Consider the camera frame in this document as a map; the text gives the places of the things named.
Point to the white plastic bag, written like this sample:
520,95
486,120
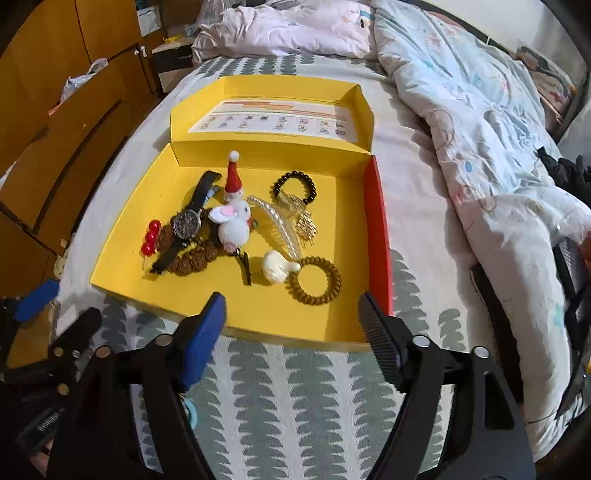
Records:
81,78

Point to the red berry hair clip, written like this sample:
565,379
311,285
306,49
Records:
150,237

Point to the patterned pillow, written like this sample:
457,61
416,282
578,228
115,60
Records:
549,78

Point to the light blue printed quilt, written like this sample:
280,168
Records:
485,115

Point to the black wristwatch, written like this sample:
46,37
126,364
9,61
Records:
187,224

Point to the dark and white nightstand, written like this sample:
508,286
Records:
173,60

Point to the clear plastic bag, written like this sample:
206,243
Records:
212,9

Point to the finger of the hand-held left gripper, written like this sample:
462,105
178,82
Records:
37,297
81,327

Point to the cream slipper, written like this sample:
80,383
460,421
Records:
60,267

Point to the wooden wardrobe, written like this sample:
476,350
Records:
46,55

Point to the santa hat hair clip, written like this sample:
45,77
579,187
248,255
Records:
233,182

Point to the pearl claw hair clip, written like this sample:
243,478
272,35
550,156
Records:
277,219

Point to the cream bow hair clip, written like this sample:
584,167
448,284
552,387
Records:
277,267

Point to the yellow cardboard box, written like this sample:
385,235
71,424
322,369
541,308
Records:
138,258

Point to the dark cloth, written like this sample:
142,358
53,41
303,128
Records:
568,173

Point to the white plush rabbit hair clip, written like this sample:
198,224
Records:
235,228

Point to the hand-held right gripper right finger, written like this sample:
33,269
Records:
383,337

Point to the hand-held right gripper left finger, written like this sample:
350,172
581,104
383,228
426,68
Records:
203,337

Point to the pink duvet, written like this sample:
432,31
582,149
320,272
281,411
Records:
286,27

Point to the gold filigree brooch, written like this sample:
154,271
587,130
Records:
304,228

